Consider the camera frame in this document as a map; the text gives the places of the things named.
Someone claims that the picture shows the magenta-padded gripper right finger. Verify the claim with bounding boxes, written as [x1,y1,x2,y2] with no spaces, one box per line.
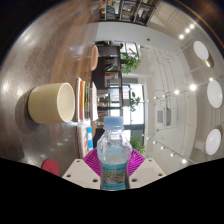
[127,148,167,190]

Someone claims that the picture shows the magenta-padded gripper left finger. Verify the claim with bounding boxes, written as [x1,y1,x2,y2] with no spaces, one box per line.
[62,148,103,190]

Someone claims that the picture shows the clear blue-capped water bottle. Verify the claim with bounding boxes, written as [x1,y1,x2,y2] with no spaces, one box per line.
[96,115,133,191]

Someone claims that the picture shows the large leafy potted plant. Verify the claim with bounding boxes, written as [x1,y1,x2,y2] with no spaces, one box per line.
[129,135,146,154]

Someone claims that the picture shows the flat round red coaster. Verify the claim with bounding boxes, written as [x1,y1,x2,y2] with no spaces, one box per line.
[41,158,60,177]

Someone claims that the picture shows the white ceiling air conditioner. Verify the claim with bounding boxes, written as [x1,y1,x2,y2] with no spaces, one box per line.
[154,106,173,129]

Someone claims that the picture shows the potted plant in white pot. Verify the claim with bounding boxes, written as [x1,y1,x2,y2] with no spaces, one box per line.
[129,91,142,113]

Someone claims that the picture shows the stack of books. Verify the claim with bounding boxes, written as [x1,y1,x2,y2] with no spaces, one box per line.
[75,77,99,123]

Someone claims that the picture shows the ceiling lights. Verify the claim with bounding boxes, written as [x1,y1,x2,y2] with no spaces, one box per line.
[143,23,224,164]

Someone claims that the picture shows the small bushy potted plant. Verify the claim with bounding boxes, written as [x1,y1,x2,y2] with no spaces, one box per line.
[121,53,143,75]

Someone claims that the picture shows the low dark shelf unit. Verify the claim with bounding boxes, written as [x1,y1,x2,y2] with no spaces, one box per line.
[90,41,125,135]

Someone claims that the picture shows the tall dark bookshelf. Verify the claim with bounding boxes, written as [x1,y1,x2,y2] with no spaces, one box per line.
[98,0,161,27]

